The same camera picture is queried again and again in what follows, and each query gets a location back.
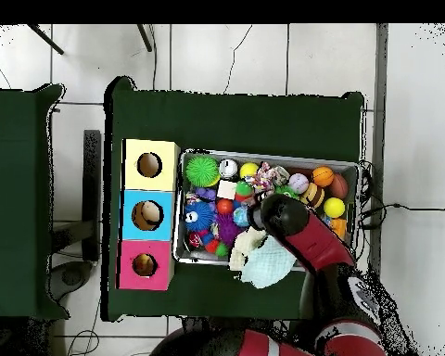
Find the pale yellow cloth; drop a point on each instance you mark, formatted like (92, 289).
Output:
(243, 246)

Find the mint green cloth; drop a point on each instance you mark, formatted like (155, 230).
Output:
(267, 265)

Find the wooden box three holes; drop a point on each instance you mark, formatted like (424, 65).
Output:
(147, 193)

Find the small silver can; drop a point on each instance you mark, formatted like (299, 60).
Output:
(228, 168)

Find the dark blue spiky ball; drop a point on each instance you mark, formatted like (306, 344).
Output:
(199, 216)

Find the plain green spiky ball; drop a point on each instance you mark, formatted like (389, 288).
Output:
(202, 170)

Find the purple spiky toy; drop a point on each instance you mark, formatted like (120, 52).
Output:
(226, 230)

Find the yellow ball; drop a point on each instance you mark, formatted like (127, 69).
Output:
(248, 170)
(334, 208)

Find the white baseball toy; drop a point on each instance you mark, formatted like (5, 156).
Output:
(299, 183)

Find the orange basketball toy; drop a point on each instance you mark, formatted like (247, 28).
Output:
(322, 176)

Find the black flat panel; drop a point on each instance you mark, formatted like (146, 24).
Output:
(92, 185)

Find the black tripod leg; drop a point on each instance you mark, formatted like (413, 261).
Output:
(44, 38)
(144, 37)

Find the dark green side table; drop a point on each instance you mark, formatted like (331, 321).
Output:
(30, 185)

